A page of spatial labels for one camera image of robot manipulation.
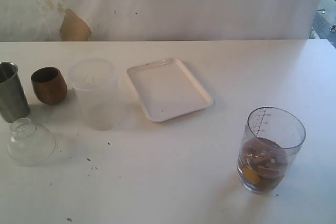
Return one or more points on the gold coin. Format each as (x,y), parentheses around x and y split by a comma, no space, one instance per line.
(250,175)

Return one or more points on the brown wooden cubes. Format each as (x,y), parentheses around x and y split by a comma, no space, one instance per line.
(267,159)

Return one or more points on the brown wooden cup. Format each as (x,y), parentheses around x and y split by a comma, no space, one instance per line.
(49,85)

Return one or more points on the stainless steel cup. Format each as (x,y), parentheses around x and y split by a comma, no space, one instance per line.
(13,100)

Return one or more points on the clear plastic shaker cup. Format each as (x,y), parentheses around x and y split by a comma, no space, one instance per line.
(277,125)

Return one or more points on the clear dome shaker lid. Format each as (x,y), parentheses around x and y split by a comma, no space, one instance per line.
(29,143)

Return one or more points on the white rectangular tray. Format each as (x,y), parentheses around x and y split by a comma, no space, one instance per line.
(167,89)

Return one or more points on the translucent plastic container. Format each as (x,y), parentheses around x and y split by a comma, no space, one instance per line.
(95,83)

